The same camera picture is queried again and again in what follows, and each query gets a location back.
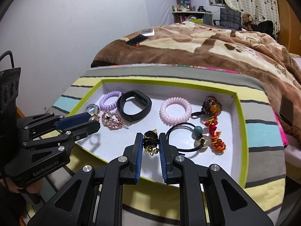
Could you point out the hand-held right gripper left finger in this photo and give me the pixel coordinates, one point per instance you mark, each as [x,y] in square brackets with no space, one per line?
[138,162]

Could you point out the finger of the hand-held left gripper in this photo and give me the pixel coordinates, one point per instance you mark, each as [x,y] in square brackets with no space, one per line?
[75,120]
[84,129]

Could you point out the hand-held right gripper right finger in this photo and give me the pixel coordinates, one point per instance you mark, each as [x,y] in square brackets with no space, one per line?
[162,162]

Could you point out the pink rhinestone hair clip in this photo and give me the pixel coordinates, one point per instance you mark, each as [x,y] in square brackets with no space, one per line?
[112,120]

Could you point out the red beaded charm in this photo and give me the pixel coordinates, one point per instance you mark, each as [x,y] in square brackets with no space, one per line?
[217,141]

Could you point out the lime green shallow box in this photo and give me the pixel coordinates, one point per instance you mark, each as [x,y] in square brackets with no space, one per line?
[145,103]

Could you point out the person's left forearm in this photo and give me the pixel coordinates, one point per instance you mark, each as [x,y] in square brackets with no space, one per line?
[9,209]

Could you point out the person's left hand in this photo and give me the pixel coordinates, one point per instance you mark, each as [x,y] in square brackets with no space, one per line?
[33,188]

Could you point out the black fitness band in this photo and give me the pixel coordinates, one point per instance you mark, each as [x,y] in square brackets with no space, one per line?
[145,108]

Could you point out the wooden door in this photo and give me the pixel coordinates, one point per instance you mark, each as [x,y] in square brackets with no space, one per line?
[20,111]

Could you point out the black phone red charm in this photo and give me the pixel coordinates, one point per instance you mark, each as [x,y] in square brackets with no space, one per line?
[136,40]

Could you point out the small white box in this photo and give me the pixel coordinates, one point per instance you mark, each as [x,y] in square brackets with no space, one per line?
[147,32]

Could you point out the pink cloth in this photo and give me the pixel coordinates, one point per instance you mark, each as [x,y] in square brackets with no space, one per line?
[282,134]

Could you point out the brown patterned blanket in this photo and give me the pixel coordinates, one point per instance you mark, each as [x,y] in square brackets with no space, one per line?
[211,49]

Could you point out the white shelf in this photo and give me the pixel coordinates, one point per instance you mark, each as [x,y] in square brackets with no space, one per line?
[185,17]

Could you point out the group of bottles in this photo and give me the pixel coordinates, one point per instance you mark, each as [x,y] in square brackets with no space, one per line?
[182,6]

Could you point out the black office chair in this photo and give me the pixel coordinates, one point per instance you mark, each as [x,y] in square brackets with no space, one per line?
[229,17]

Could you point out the brown teddy bear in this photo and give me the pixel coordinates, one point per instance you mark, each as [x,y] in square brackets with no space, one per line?
[247,21]

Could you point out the black clothing heap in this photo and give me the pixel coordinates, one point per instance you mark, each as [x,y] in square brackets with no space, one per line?
[264,29]

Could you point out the dotted curtain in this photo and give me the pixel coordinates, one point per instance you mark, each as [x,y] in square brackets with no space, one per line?
[249,2]

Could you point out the wooden headboard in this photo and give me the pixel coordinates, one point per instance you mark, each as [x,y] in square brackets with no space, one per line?
[283,11]

